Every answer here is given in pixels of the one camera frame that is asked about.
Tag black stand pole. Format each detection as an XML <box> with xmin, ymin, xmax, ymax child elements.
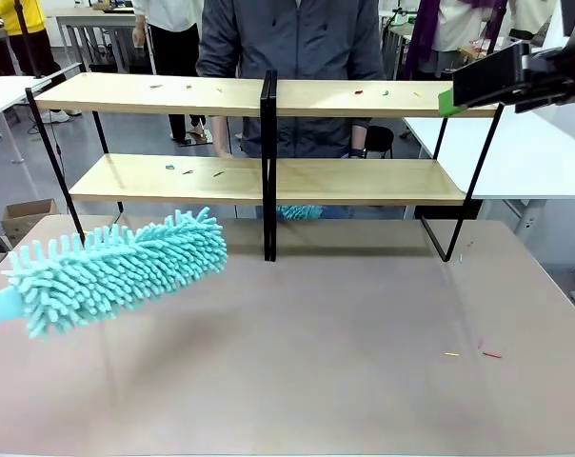
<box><xmin>482</xmin><ymin>0</ymin><xmax>509</xmax><ymax>57</ymax></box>
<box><xmin>11</xmin><ymin>0</ymin><xmax>45</xmax><ymax>80</ymax></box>

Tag person in white coat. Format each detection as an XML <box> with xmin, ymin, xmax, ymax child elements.
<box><xmin>507</xmin><ymin>0</ymin><xmax>567</xmax><ymax>47</ymax></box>

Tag cardboard box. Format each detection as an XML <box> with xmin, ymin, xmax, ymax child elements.
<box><xmin>0</xmin><ymin>198</ymin><xmax>60</xmax><ymax>249</ymax></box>

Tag white side table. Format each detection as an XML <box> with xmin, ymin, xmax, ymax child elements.
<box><xmin>0</xmin><ymin>74</ymin><xmax>53</xmax><ymax>166</ymax></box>

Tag large white table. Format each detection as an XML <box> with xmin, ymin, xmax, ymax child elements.
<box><xmin>404</xmin><ymin>102</ymin><xmax>575</xmax><ymax>239</ymax></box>

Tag person's left forearm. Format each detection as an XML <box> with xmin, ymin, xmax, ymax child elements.
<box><xmin>349</xmin><ymin>121</ymin><xmax>370</xmax><ymax>151</ymax></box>

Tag grey metal floor plate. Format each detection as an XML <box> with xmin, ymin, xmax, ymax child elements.
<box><xmin>170</xmin><ymin>127</ymin><xmax>216</xmax><ymax>145</ymax></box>

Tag person with purple scarf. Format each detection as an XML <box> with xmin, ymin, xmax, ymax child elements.
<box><xmin>404</xmin><ymin>0</ymin><xmax>507</xmax><ymax>81</ymax></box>

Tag black chair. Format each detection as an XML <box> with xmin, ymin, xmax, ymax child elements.
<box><xmin>365</xmin><ymin>126</ymin><xmax>396</xmax><ymax>161</ymax></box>

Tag person in grey jacket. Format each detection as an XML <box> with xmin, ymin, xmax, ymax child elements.
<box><xmin>195</xmin><ymin>0</ymin><xmax>387</xmax><ymax>221</ymax></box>

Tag wooden shelf unit black frame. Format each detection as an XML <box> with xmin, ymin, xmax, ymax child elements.
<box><xmin>24</xmin><ymin>70</ymin><xmax>273</xmax><ymax>262</ymax></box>
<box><xmin>267</xmin><ymin>70</ymin><xmax>506</xmax><ymax>263</ymax></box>

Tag grey background table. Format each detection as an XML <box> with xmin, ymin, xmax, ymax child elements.
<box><xmin>53</xmin><ymin>7</ymin><xmax>150</xmax><ymax>75</ymax></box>

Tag person in yellow shirt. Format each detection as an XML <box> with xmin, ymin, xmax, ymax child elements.
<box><xmin>0</xmin><ymin>0</ymin><xmax>63</xmax><ymax>78</ymax></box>

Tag person white shirt black trousers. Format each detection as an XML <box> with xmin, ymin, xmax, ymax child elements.
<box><xmin>131</xmin><ymin>0</ymin><xmax>207</xmax><ymax>144</ymax></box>

